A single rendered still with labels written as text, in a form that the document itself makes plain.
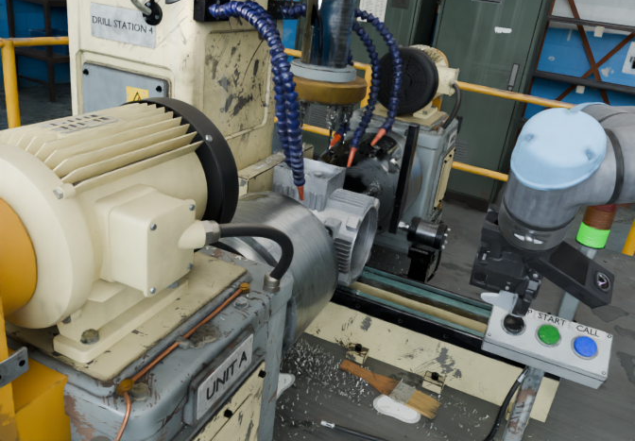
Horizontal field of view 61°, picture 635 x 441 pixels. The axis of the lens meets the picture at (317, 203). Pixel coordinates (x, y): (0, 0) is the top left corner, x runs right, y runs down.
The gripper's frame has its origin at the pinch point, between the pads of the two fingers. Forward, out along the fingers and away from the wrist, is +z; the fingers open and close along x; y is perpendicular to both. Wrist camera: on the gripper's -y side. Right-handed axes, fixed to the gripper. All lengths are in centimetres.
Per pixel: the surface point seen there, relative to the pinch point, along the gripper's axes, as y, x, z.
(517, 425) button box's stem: -5.2, 9.4, 21.1
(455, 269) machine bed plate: 15, -40, 65
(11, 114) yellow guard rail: 251, -73, 103
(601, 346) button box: -12.2, -1.1, 5.8
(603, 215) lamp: -14, -43, 30
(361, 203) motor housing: 32.3, -19.1, 13.9
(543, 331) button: -4.3, -0.1, 5.1
